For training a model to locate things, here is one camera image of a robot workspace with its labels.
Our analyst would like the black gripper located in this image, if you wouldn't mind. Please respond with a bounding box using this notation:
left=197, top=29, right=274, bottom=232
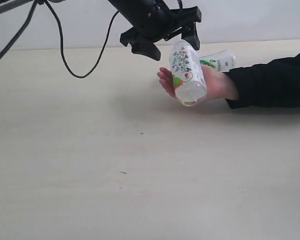
left=110, top=0, right=202, bottom=61

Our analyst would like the clear bottle floral label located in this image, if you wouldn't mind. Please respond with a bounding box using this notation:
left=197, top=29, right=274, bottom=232
left=169, top=39, right=208, bottom=107

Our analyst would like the white bottle green label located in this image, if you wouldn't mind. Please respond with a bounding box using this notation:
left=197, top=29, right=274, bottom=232
left=199, top=50, right=236, bottom=72

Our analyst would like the black sleeved forearm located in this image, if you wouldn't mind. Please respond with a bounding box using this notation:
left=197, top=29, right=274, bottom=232
left=225, top=53, right=300, bottom=109

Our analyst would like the person's open hand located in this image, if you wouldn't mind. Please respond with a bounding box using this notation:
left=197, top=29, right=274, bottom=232
left=156, top=66, right=240, bottom=104

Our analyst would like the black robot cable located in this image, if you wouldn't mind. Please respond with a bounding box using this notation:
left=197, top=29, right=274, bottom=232
left=0, top=0, right=185, bottom=79

